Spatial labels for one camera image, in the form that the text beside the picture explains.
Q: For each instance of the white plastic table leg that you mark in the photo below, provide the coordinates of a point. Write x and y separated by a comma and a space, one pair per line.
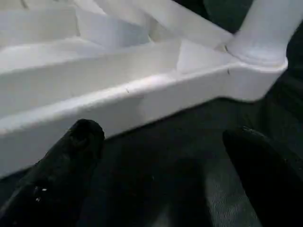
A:
262, 35

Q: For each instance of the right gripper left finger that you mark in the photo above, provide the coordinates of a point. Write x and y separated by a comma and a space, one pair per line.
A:
54, 179

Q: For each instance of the white plastic table top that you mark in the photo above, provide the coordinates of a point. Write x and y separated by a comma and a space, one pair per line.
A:
94, 94

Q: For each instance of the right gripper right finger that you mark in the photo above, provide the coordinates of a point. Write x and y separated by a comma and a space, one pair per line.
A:
267, 179

